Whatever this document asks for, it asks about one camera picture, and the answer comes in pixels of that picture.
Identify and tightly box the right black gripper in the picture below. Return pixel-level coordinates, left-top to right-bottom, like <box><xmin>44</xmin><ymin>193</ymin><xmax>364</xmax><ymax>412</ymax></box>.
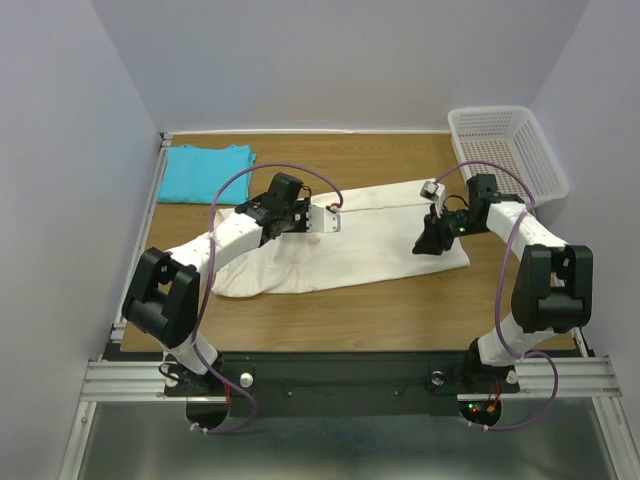
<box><xmin>410</xmin><ymin>202</ymin><xmax>486</xmax><ymax>255</ymax></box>

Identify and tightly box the white t shirt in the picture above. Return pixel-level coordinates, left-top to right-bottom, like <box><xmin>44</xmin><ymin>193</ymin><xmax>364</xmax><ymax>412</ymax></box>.
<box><xmin>212</xmin><ymin>180</ymin><xmax>470</xmax><ymax>298</ymax></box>

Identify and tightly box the white plastic basket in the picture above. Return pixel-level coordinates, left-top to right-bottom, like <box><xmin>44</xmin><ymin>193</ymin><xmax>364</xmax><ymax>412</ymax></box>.
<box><xmin>448</xmin><ymin>106</ymin><xmax>569</xmax><ymax>206</ymax></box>

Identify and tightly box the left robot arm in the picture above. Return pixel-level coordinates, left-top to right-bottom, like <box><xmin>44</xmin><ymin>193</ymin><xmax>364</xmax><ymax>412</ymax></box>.
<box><xmin>122</xmin><ymin>173</ymin><xmax>310</xmax><ymax>394</ymax></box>

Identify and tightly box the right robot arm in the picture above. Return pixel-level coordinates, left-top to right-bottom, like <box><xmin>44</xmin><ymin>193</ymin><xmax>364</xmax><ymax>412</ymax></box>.
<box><xmin>413</xmin><ymin>174</ymin><xmax>593</xmax><ymax>390</ymax></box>

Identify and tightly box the folded blue t shirt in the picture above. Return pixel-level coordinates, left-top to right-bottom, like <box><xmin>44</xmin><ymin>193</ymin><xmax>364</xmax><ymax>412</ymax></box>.
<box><xmin>158</xmin><ymin>145</ymin><xmax>256</xmax><ymax>204</ymax></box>

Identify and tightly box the electronics board with leds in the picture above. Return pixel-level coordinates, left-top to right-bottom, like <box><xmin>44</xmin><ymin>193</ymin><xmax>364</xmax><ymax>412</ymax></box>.
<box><xmin>461</xmin><ymin>400</ymin><xmax>501</xmax><ymax>419</ymax></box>

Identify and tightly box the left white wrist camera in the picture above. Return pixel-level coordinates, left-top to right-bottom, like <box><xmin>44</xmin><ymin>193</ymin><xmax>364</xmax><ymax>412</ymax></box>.
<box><xmin>306</xmin><ymin>205</ymin><xmax>341</xmax><ymax>234</ymax></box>

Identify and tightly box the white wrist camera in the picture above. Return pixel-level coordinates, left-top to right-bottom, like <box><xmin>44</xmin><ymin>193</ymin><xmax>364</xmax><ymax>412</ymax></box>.
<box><xmin>306</xmin><ymin>205</ymin><xmax>341</xmax><ymax>234</ymax></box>
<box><xmin>420</xmin><ymin>180</ymin><xmax>446</xmax><ymax>217</ymax></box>

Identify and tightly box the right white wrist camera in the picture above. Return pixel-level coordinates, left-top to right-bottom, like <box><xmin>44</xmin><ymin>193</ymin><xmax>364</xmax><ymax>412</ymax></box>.
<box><xmin>420</xmin><ymin>180</ymin><xmax>446</xmax><ymax>217</ymax></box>

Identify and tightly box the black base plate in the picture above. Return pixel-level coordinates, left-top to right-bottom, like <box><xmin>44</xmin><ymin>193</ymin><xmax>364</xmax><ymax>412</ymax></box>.
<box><xmin>102</xmin><ymin>349</ymin><xmax>596</xmax><ymax>419</ymax></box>

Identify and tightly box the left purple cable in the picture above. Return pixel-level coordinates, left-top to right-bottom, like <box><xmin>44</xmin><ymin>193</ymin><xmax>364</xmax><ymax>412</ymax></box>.
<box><xmin>188</xmin><ymin>163</ymin><xmax>346</xmax><ymax>437</ymax></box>

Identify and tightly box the left table edge rail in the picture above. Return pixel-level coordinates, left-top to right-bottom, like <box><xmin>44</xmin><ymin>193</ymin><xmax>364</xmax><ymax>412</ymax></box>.
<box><xmin>109</xmin><ymin>131</ymin><xmax>174</xmax><ymax>343</ymax></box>

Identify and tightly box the aluminium frame rail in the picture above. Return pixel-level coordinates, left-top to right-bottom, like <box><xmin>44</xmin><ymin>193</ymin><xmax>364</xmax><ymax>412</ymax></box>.
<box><xmin>80</xmin><ymin>357</ymin><xmax>622</xmax><ymax>402</ymax></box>

